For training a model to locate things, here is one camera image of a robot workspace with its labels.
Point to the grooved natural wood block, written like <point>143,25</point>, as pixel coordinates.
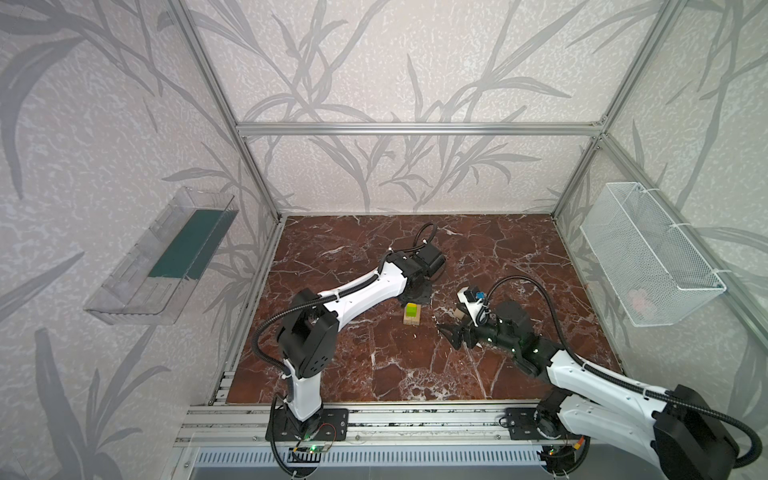
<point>411,323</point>

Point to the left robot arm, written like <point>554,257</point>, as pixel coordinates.
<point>301,340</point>

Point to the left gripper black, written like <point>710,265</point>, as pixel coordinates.
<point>424,285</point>

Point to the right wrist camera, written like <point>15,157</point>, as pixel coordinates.
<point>471,300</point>

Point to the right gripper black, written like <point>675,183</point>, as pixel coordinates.
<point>466,330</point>

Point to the clear plastic wall bin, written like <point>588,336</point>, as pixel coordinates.
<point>154,281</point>

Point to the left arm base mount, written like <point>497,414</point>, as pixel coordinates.
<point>328,424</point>

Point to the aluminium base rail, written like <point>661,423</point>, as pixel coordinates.
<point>402,423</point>

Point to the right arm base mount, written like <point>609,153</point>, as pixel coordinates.
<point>529,423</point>

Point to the white wire wall basket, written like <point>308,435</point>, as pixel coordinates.
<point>658,275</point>

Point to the aluminium frame crossbar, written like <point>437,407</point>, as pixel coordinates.
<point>254,129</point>

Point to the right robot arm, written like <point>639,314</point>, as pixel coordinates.
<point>675,431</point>

